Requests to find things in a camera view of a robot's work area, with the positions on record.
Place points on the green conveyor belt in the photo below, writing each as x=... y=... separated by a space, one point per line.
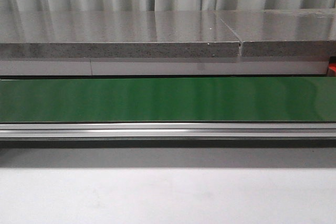
x=169 y=99

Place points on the grey stone slab right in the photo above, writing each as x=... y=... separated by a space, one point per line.
x=283 y=33

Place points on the white cabinet front panel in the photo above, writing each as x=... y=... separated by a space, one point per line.
x=164 y=66

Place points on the grey stone countertop slab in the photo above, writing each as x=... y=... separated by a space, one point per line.
x=104 y=34

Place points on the red object at right edge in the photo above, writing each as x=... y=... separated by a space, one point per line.
x=332 y=70

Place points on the aluminium conveyor side rail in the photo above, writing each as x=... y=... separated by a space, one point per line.
x=170 y=131

